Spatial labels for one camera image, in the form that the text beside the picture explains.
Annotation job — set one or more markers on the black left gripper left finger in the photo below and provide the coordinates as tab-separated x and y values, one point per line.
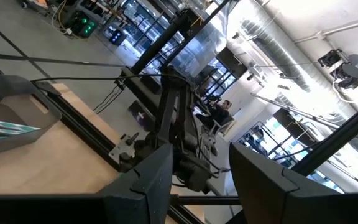
154	174

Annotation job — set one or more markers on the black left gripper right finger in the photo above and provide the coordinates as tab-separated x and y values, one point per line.
256	180

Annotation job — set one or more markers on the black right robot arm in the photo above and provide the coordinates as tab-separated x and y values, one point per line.
166	109

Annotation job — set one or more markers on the silver mounting plate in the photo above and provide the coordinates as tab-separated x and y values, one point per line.
120	152

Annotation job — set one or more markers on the dark purple panel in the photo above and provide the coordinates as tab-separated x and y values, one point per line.
140	115

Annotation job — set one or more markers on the white chair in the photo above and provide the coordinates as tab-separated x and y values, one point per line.
225	124

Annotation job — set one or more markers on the person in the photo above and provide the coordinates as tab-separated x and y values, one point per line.
217	113

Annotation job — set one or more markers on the black device blue lights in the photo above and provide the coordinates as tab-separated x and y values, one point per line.
117	36

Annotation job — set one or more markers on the black computer green lights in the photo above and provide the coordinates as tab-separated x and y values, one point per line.
85	26

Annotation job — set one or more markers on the silver ventilation duct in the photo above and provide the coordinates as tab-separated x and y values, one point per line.
275	53

